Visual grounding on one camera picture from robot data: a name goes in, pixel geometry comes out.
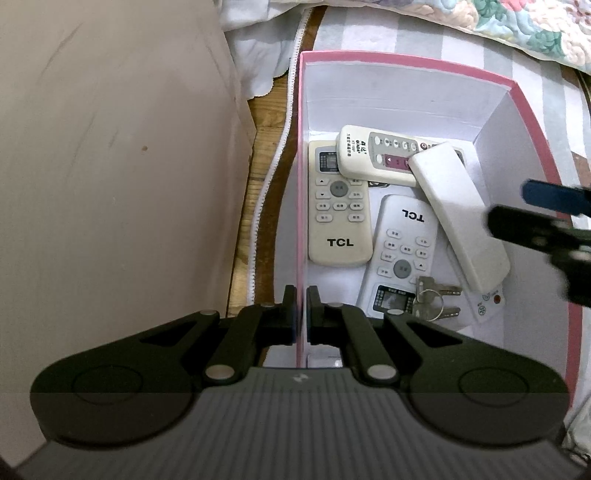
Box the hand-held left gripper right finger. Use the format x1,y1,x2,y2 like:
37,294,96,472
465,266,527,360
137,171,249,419
307,286,462,386

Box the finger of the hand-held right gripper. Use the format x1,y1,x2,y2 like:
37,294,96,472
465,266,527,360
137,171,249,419
522,179,591,217
487,205,591,260

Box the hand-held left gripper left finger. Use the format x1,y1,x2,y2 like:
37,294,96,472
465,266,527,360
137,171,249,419
139,285,298,385

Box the plain cream remote control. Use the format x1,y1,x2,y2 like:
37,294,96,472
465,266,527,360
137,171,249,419
409,142,511,291

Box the yellow remote control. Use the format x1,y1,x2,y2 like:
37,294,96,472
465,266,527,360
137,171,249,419
308,141,374,267

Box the silver keys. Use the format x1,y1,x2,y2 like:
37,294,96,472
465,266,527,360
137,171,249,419
413,276,462,321

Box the white remote control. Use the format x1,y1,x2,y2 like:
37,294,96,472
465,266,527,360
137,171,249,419
355,194,438,324

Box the pink cardboard box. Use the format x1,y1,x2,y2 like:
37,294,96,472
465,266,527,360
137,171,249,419
294,50,583,411

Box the cream remote with red buttons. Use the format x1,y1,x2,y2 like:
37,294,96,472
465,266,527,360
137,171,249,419
335,124,467,188

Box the floral quilt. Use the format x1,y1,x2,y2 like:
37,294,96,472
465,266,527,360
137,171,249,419
388,0,591,75

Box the beige furniture panel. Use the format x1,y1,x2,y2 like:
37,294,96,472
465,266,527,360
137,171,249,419
0,0,259,467

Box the striped checkered rug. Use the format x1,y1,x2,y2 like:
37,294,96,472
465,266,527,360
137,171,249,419
226,4,591,462

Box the white bed sheet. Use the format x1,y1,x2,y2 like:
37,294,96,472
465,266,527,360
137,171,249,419
217,0,319,99

